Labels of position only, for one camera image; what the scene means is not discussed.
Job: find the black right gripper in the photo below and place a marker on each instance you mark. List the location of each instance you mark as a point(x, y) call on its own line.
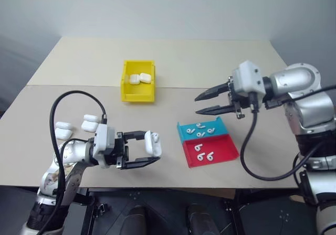
point(239, 104)

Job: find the red plastic tray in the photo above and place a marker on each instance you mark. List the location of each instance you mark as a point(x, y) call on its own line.
point(225, 147)

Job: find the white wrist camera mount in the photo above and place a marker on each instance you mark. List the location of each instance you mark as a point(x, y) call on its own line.
point(248, 79)
point(103, 140)

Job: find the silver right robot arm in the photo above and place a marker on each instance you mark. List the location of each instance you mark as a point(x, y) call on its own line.
point(307, 106)

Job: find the white earbud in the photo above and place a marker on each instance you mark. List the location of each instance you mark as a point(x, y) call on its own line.
point(197, 147)
point(201, 134)
point(189, 130)
point(210, 156)
point(210, 130)
point(200, 126)
point(200, 156)

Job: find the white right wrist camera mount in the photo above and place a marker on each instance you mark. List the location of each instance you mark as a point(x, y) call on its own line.
point(248, 79)

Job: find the closed white earbud case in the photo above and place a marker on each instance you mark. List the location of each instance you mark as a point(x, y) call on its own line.
point(63, 133)
point(63, 125)
point(145, 78)
point(89, 126)
point(92, 117)

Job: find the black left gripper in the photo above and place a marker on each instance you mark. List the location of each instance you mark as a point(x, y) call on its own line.
point(121, 151)

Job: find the blue plastic tray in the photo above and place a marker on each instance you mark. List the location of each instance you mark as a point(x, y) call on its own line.
point(220, 126)

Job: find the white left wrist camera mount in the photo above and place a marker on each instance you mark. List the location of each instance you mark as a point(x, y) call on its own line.
point(103, 140)

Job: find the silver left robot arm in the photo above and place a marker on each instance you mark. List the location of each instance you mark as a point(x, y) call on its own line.
point(73, 151)

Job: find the yellow plastic bin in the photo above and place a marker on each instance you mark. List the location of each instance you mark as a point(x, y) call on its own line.
point(126, 88)

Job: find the white earbud case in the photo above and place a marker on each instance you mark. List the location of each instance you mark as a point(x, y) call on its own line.
point(63, 125)
point(145, 78)
point(151, 147)
point(89, 126)
point(92, 117)
point(63, 133)

